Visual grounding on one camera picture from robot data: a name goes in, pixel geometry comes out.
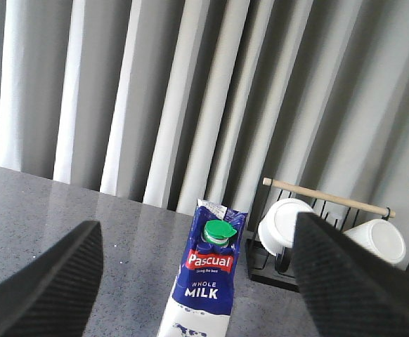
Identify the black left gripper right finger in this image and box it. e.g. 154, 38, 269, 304
292, 212, 409, 336

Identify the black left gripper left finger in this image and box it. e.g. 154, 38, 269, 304
0, 220, 103, 336

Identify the blue white milk carton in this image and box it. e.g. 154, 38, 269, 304
157, 199, 247, 336

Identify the white ribbed mug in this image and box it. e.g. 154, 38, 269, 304
344, 218, 406, 265

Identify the white smooth mug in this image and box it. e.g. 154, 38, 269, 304
258, 198, 313, 273

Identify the grey pleated curtain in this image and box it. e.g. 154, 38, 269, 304
0, 0, 409, 278

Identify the black wire mug rack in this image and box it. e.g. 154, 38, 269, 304
246, 178, 396, 292

